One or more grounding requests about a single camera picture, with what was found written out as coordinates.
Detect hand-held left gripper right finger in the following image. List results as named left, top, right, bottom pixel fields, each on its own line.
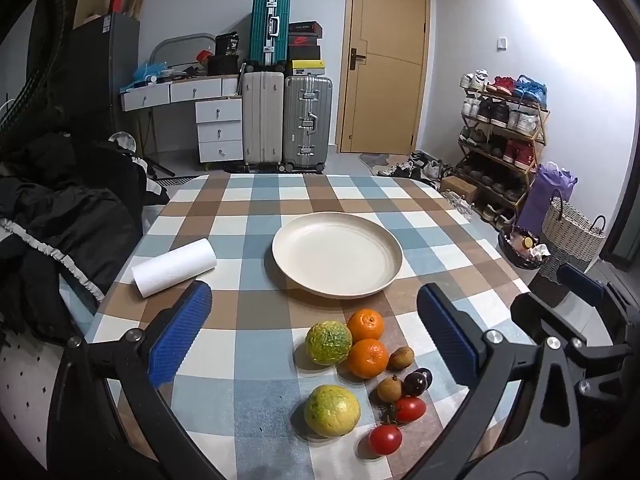
left=401, top=282, right=590, bottom=480

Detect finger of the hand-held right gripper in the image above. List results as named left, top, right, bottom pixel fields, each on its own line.
left=556, top=262, right=620, bottom=320
left=510, top=291, right=584, bottom=342

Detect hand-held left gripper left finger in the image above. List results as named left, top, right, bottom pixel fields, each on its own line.
left=46, top=281, right=226, bottom=480

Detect small brown longan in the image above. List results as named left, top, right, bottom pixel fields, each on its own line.
left=376, top=376, right=404, bottom=403
left=388, top=346, right=415, bottom=370

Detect dark purple round fruit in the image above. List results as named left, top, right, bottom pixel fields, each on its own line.
left=403, top=367, right=433, bottom=396

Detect orange tangerine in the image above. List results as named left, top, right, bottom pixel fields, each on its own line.
left=347, top=338, right=389, bottom=379
left=347, top=309, right=385, bottom=343

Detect red tomato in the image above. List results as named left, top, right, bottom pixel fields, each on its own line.
left=369, top=424, right=403, bottom=456
left=382, top=396, right=427, bottom=423

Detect green mottled round fruit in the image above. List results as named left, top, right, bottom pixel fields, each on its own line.
left=305, top=320, right=353, bottom=366

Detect cream round plate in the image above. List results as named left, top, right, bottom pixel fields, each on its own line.
left=271, top=211, right=403, bottom=300

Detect yellow-green round fruit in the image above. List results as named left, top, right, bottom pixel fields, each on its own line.
left=304, top=385, right=361, bottom=437

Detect woven laundry basket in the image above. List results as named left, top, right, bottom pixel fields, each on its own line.
left=540, top=195, right=607, bottom=273

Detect dark round basket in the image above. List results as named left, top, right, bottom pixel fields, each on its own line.
left=497, top=224, right=551, bottom=270

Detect white paper towel roll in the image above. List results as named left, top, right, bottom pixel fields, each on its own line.
left=131, top=238, right=217, bottom=298

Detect purple gift bag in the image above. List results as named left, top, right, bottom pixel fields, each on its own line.
left=515, top=161, right=578, bottom=233

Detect checkered tablecloth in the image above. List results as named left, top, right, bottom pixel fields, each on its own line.
left=85, top=172, right=538, bottom=480

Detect brown cardboard box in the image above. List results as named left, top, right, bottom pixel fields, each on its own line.
left=440, top=176, right=480, bottom=202

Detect grey ruffled bedding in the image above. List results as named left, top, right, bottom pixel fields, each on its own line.
left=0, top=219, right=107, bottom=303

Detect wooden shoe rack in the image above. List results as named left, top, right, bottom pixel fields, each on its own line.
left=457, top=70, right=551, bottom=221

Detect white dotted sheet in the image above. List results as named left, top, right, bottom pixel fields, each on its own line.
left=0, top=330, right=126, bottom=480

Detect black tripod stand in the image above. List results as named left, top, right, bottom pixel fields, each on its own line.
left=142, top=157, right=176, bottom=178

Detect pile of shoes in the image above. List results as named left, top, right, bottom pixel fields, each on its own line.
left=377, top=152, right=473, bottom=218

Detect pile of black clothing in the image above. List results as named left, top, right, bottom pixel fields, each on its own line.
left=0, top=130, right=171, bottom=346

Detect rows of assorted sneakers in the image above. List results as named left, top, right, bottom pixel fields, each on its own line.
left=459, top=69, right=548, bottom=223

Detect grey doormat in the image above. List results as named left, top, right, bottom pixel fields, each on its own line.
left=359, top=151, right=416, bottom=171

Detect small white round fan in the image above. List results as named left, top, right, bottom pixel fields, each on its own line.
left=109, top=131, right=138, bottom=153

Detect white desk with drawers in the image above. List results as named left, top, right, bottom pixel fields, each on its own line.
left=119, top=75, right=246, bottom=163

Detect beige hard suitcase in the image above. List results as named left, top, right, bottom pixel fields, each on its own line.
left=242, top=71, right=285, bottom=171

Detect silver hard suitcase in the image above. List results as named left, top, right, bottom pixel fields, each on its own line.
left=281, top=75, right=333, bottom=173

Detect tan wooden door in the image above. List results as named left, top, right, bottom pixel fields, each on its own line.
left=335, top=0, right=431, bottom=156

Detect blue plastic bag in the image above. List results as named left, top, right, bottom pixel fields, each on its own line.
left=132, top=60, right=171, bottom=83

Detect dark refrigerator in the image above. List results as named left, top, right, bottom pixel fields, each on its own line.
left=67, top=12, right=141, bottom=151

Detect black storage box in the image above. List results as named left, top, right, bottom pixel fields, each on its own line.
left=206, top=55, right=246, bottom=77

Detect black bag with white print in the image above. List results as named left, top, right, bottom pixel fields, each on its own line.
left=215, top=32, right=242, bottom=57

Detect yellow black shoe box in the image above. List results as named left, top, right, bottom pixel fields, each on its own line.
left=290, top=59, right=326, bottom=77

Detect teal hard suitcase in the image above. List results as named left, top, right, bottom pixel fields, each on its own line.
left=249, top=0, right=292, bottom=67

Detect grey arched mirror frame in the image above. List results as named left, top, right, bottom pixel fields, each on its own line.
left=150, top=33, right=216, bottom=68

